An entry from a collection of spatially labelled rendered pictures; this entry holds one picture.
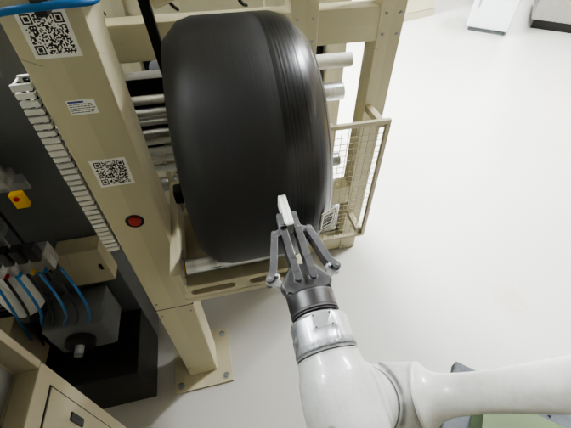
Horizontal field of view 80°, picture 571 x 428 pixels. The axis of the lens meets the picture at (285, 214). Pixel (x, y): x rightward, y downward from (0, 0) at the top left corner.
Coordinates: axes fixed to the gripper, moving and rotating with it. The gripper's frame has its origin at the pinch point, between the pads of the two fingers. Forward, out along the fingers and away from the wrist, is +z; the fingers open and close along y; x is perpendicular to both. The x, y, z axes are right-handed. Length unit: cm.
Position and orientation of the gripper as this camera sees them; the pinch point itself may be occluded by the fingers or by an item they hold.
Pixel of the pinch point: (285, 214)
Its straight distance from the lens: 64.0
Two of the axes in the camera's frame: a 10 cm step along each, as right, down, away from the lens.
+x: -0.3, 6.0, 8.0
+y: -9.7, 1.7, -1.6
